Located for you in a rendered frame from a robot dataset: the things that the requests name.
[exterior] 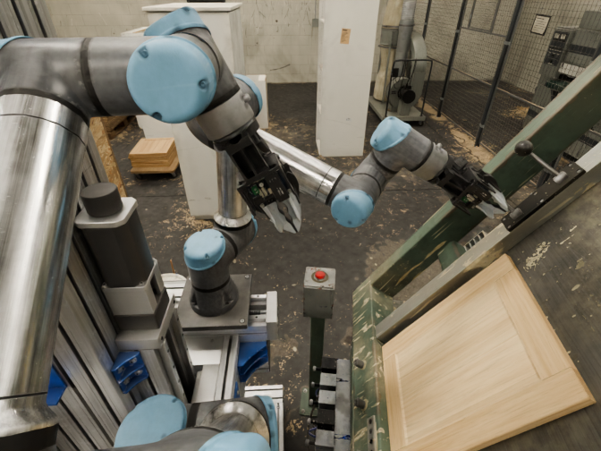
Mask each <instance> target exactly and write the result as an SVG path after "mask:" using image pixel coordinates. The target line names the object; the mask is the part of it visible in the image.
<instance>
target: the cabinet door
mask: <svg viewBox="0 0 601 451"><path fill-rule="evenodd" d="M382 352H383V363H384V374H385V393H386V404H387V415H388V425H389V436H390V447H391V451H478V450H480V449H482V448H485V447H489V446H491V445H493V444H495V443H498V442H500V441H502V440H505V439H507V438H510V437H513V436H515V435H518V434H520V433H522V432H524V431H527V430H531V429H533V428H536V427H537V426H540V425H542V424H545V423H547V422H550V421H553V420H555V419H558V418H560V417H563V416H564V415H566V414H569V413H573V412H575V411H578V410H579V409H582V408H584V407H587V406H589V405H592V404H595V403H596V400H595V398H594V397H593V396H592V394H591V392H590V391H589V389H588V387H587V385H586V383H585V382H584V380H583V378H582V376H581V375H580V373H579V372H578V370H577V368H576V367H575V365H574V363H573V362H572V360H571V358H570V356H569V354H567V352H566V350H565V348H564V347H563V344H562V343H561V341H560V339H559V338H558V336H557V334H556V333H555V331H554V330H553V328H552V326H551V324H550V323H549V321H548V319H547V318H546V315H545V314H544V312H543V311H542V310H541V308H540V306H539V305H538V302H537V301H536V299H535V297H534V295H533V294H532V292H531V291H530V290H529V287H528V286H527V284H526V282H525V281H524V279H523V277H522V276H521V273H520V271H519V270H518V269H517V267H516V266H515V264H514V262H513V261H512V258H511V257H510V256H508V255H507V254H504V255H503V256H502V257H500V258H499V259H498V260H496V261H495V262H493V263H492V264H491V265H489V266H488V267H487V268H485V269H484V270H482V271H481V272H480V273H478V274H477V275H476V276H475V277H473V278H472V279H471V280H470V281H469V282H467V283H466V284H465V285H463V286H462V287H460V288H459V289H458V290H456V291H455V292H454V293H452V294H451V295H449V296H448V297H447V298H445V299H444V300H443V301H441V302H440V303H438V304H437V306H436V307H434V308H433V309H432V310H430V311H429V312H427V313H426V314H425V315H423V316H422V317H421V318H419V319H418V320H416V321H415V322H414V323H412V324H411V325H410V326H408V327H407V328H405V329H404V330H403V331H402V332H401V333H400V334H398V335H397V336H396V337H394V338H393V339H392V340H390V341H389V342H388V343H386V344H385V345H383V346H382Z"/></svg>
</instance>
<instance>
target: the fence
mask: <svg viewBox="0 0 601 451"><path fill-rule="evenodd" d="M575 163H576V164H578V165H579V166H580V167H582V168H583V169H584V170H586V173H585V174H584V175H583V176H581V177H580V178H579V179H577V180H576V181H575V182H574V183H572V184H571V185H570V186H568V187H567V188H566V189H564V190H563V191H562V192H560V193H559V194H558V195H557V196H555V197H554V198H553V199H552V200H550V201H549V202H547V204H546V205H545V206H543V207H542V208H541V209H539V210H538V211H537V212H536V213H534V214H533V215H532V216H530V217H529V218H528V219H526V220H525V221H524V222H523V223H521V224H520V225H518V226H517V227H516V228H515V229H513V230H512V231H511V232H509V231H507V230H506V228H505V227H504V224H503V223H501V224H500V225H499V226H498V227H496V228H495V229H494V230H493V231H491V232H490V233H489V234H488V235H486V236H485V237H484V238H483V239H481V240H480V241H479V242H478V243H476V244H475V245H474V246H473V247H471V248H470V249H469V250H468V251H466V252H465V253H464V254H463V255H461V256H460V257H459V258H458V259H457V260H456V261H455V262H454V263H452V264H451V265H450V266H449V267H448V268H446V269H445V270H444V271H442V272H441V273H440V274H439V275H438V276H436V277H435V278H434V279H432V280H431V281H430V282H429V283H428V284H426V285H425V286H424V287H422V288H421V289H420V290H419V291H418V292H416V293H415V294H414V295H413V296H412V297H411V298H410V299H409V300H407V301H406V302H405V303H404V304H402V305H401V306H400V307H399V308H397V309H396V310H395V311H394V312H392V313H391V314H390V315H389V316H387V317H386V318H385V319H384V320H382V321H381V322H380V323H379V324H377V325H376V336H377V339H379V340H381V341H383V342H384V343H387V342H388V341H389V340H390V339H392V338H393V337H394V336H396V335H397V334H399V333H400V332H401V331H403V330H404V329H405V328H406V327H408V326H409V325H410V324H411V323H413V322H414V321H415V320H417V319H418V318H419V317H421V316H422V315H423V314H425V313H426V312H427V311H429V310H430V309H432V308H433V307H434V306H436V305H437V304H438V303H440V302H441V301H442V300H443V299H444V298H446V297H447V296H448V295H449V294H451V293H452V292H454V291H455V290H456V289H458V288H459V287H460V286H462V285H463V284H465V283H466V282H467V281H469V280H470V279H471V278H473V277H474V276H475V275H476V274H477V273H479V272H480V271H481V270H482V269H484V268H485V267H487V266H488V265H489V264H491V263H492V262H493V261H495V260H496V259H498V258H499V257H500V256H502V255H503V254H504V253H506V252H507V251H508V250H510V249H511V247H513V246H514V245H515V244H517V243H518V242H520V241H521V240H522V239H524V238H525V237H526V236H528V235H529V234H531V233H532V232H533V231H535V230H536V229H537V228H539V227H540V226H541V225H543V224H544V223H545V222H546V221H547V220H548V219H550V218H551V217H553V216H554V215H555V214H557V213H558V212H559V211H561V210H562V209H563V208H565V207H566V206H568V205H569V204H570V203H572V202H573V201H574V200H576V199H577V198H578V197H579V196H580V195H581V194H583V193H584V192H585V191H587V190H588V189H590V188H591V187H592V186H594V185H595V184H596V183H598V182H599V181H601V141H600V142H599V143H598V144H597V145H596V146H595V147H594V148H593V149H591V150H590V151H589V152H588V153H587V154H585V155H584V156H583V157H582V158H580V159H579V160H578V161H577V162H575Z"/></svg>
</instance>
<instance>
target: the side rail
mask: <svg viewBox="0 0 601 451"><path fill-rule="evenodd" d="M600 120H601V55H599V56H598V57H597V58H596V59H595V60H594V61H593V62H592V63H591V64H590V65H589V66H588V67H587V68H586V69H585V70H584V71H583V72H582V73H581V74H580V75H579V76H577V77H576V78H575V79H574V80H573V81H572V82H571V83H570V84H569V85H568V86H567V87H566V88H565V89H564V90H563V91H562V92H561V93H560V94H559V95H558V96H557V97H556V98H554V99H553V100H552V101H551V102H550V103H549V104H548V105H547V106H546V107H545V108H544V109H543V110H542V111H541V112H540V113H539V114H538V115H537V116H536V117H535V118H534V119H532V120H531V121H530V122H529V123H528V124H527V125H526V126H525V127H524V128H523V129H522V130H521V131H520V132H519V133H518V134H517V135H516V136H515V137H514V138H513V139H512V140H510V141H509V142H508V143H507V144H506V145H505V146H504V147H503V148H502V149H501V150H500V151H499V152H498V153H497V154H496V155H495V156H494V157H493V158H492V159H491V160H490V161H489V162H487V163H486V164H485V165H484V166H483V167H482V168H481V169H482V170H483V171H484V172H487V173H489V174H491V175H492V176H493V177H494V178H495V180H496V182H497V184H498V186H499V189H500V190H501V192H502V193H503V195H504V197H505V200H508V199H509V198H510V197H511V196H512V195H513V194H514V193H515V192H517V191H518V190H519V189H520V188H521V187H522V186H524V185H525V184H526V183H527V182H528V181H530V180H531V179H532V178H533V177H534V176H535V175H537V174H538V173H539V172H540V171H542V170H543V169H544V167H542V166H541V165H540V164H539V163H538V162H537V161H535V160H534V159H533V158H532V157H530V156H526V157H519V156H518V155H516V154H515V152H514V147H515V145H516V144H517V143H518V142H520V141H522V140H528V141H530V142H531V143H532V144H533V151H532V152H533V153H534V154H535V155H537V156H538V157H540V158H541V159H542V160H543V161H545V162H546V163H547V164H550V163H551V162H552V161H553V160H555V159H556V158H557V157H558V156H559V155H561V154H562V153H563V152H564V151H565V150H566V149H568V148H569V147H570V146H571V145H572V144H573V143H574V142H575V141H576V140H577V139H579V138H580V137H581V136H582V135H583V134H585V133H586V132H587V131H588V130H589V129H591V128H592V127H593V126H594V125H595V124H596V123H598V122H599V121H600ZM532 152H531V153H532ZM467 209H468V208H467ZM469 212H470V214H471V216H469V215H468V214H466V213H465V212H463V211H461V210H460V209H458V208H456V207H455V206H454V205H453V204H452V203H451V201H450V200H448V201H447V202H446V203H445V204H444V205H443V206H442V207H441V208H440V209H439V210H438V211H437V212H436V213H435V214H434V215H433V216H432V217H431V218H430V219H429V220H428V221H427V222H426V223H425V224H424V225H423V226H421V227H420V228H419V229H418V230H417V231H416V232H415V233H414V234H413V235H412V236H411V237H410V238H409V239H408V240H407V241H406V242H405V243H404V244H403V245H402V246H401V247H400V248H398V249H397V250H396V251H395V252H394V253H393V254H392V255H391V256H390V257H389V258H388V259H387V260H386V261H385V262H384V263H383V264H382V265H381V266H380V267H379V268H378V269H376V270H375V271H374V272H373V273H372V274H371V275H370V283H371V285H372V286H374V287H375V288H377V289H379V290H381V292H383V293H385V294H388V295H390V296H391V297H394V296H396V295H397V294H398V293H399V292H400V291H401V290H402V289H403V288H404V287H405V286H406V285H408V284H409V283H410V282H411V281H413V280H414V279H415V278H416V277H417V276H419V275H420V274H421V273H422V272H423V271H424V270H426V269H427V268H428V267H429V266H430V265H432V264H433V263H434V262H435V261H436V260H438V256H437V253H438V252H440V251H441V250H442V249H443V248H444V247H445V246H446V245H447V244H448V243H449V242H451V241H455V242H458V241H459V240H460V239H462V238H463V237H464V236H465V235H466V234H468V233H469V232H470V231H471V230H472V229H473V228H475V227H476V226H477V225H478V224H479V223H481V222H482V221H483V220H484V219H485V218H486V217H487V215H486V214H485V213H484V212H482V211H479V210H478V209H476V208H473V209H471V208H470V209H469Z"/></svg>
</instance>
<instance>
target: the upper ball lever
mask: <svg viewBox="0 0 601 451"><path fill-rule="evenodd" d="M532 151H533V144H532V143H531V142H530V141H528V140H522V141H520V142H518V143H517V144H516V145H515V147H514V152H515V154H516V155H518V156H519V157H526V156H530V157H532V158H533V159H534V160H535V161H537V162H538V163H539V164H540V165H541V166H542V167H544V168H545V169H546V170H547V171H549V172H550V173H551V174H553V175H554V176H555V177H554V178H553V179H554V181H555V182H556V183H561V182H562V181H564V180H565V179H566V178H567V177H568V175H567V174H566V173H565V172H563V171H562V172H561V173H560V174H559V173H558V172H557V171H556V170H554V169H553V168H552V167H551V166H550V165H549V164H547V163H546V162H545V161H543V160H542V159H541V158H540V157H538V156H537V155H535V154H534V153H533V152H532ZM531 152H532V153H531Z"/></svg>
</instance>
